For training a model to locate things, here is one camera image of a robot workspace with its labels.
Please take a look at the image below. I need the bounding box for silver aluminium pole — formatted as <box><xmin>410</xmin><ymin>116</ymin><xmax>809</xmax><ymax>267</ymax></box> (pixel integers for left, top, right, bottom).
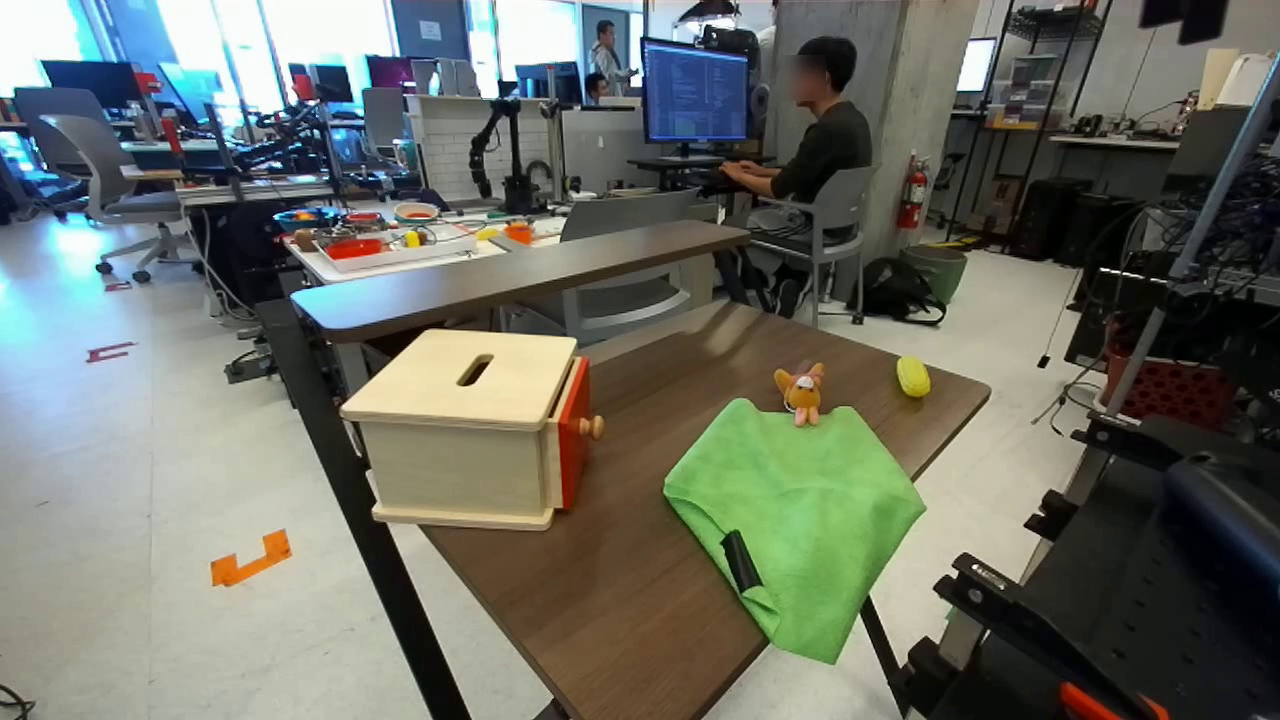
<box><xmin>1103</xmin><ymin>52</ymin><xmax>1280</xmax><ymax>418</ymax></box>

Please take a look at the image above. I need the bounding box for red fire extinguisher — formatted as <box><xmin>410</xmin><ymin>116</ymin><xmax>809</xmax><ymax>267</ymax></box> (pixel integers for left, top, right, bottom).
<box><xmin>891</xmin><ymin>152</ymin><xmax>934</xmax><ymax>238</ymax></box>

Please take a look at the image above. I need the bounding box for grey swivel office chair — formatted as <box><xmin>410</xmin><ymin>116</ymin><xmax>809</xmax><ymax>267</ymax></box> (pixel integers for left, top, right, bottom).
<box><xmin>35</xmin><ymin>112</ymin><xmax>204</xmax><ymax>289</ymax></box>

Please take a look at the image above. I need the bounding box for yellow ball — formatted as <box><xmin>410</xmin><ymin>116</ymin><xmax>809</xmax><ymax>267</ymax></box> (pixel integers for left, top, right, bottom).
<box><xmin>891</xmin><ymin>351</ymin><xmax>934</xmax><ymax>404</ymax></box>

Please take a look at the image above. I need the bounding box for orange plush toy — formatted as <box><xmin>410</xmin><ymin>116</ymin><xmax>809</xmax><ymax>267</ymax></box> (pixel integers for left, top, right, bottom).
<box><xmin>769</xmin><ymin>360</ymin><xmax>832</xmax><ymax>432</ymax></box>

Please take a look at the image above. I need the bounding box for seated person in dark shirt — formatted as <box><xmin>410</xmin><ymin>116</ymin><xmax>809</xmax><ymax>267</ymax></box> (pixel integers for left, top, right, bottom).
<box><xmin>715</xmin><ymin>33</ymin><xmax>874</xmax><ymax>319</ymax></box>

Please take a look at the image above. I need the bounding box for grey chair with metal legs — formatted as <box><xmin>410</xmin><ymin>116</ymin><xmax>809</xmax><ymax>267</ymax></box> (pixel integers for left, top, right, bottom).
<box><xmin>738</xmin><ymin>165</ymin><xmax>872</xmax><ymax>326</ymax></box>

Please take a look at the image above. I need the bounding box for green microfibre cloth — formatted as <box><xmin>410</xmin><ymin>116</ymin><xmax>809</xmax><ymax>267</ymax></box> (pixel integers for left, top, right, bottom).
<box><xmin>658</xmin><ymin>397</ymin><xmax>931</xmax><ymax>667</ymax></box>

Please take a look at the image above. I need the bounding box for large computer monitor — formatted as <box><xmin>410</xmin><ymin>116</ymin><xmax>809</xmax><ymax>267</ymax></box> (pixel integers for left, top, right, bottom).
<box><xmin>635</xmin><ymin>33</ymin><xmax>760</xmax><ymax>155</ymax></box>

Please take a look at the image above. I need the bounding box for cream wooden box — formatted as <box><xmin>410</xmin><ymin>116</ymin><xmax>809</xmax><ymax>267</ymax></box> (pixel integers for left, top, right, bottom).
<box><xmin>338</xmin><ymin>326</ymin><xmax>589</xmax><ymax>536</ymax></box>

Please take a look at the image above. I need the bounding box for red perforated crate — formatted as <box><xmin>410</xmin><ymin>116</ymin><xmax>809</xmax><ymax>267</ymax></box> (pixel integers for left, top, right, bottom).
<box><xmin>1103</xmin><ymin>349</ymin><xmax>1238</xmax><ymax>436</ymax></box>

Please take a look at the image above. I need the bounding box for black bag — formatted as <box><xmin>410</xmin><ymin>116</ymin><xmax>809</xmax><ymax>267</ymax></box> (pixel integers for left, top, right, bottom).
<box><xmin>859</xmin><ymin>248</ymin><xmax>957</xmax><ymax>326</ymax></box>

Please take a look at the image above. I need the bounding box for black metal shelf rack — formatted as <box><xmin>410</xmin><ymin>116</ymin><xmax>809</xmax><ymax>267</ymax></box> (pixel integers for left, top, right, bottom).
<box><xmin>944</xmin><ymin>0</ymin><xmax>1127</xmax><ymax>248</ymax></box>

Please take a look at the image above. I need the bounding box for white table with colourful toys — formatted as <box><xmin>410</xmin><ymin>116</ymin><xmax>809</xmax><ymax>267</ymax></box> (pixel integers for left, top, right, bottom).
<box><xmin>278</xmin><ymin>196</ymin><xmax>578</xmax><ymax>289</ymax></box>

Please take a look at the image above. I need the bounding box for grey desk table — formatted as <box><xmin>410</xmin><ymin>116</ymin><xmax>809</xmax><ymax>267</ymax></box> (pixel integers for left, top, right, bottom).
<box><xmin>287</xmin><ymin>215</ymin><xmax>751</xmax><ymax>391</ymax></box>

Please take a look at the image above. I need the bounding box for orange floor tape marker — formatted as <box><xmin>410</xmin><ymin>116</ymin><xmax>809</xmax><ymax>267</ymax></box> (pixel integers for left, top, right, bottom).
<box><xmin>207</xmin><ymin>524</ymin><xmax>296</xmax><ymax>591</ymax></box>

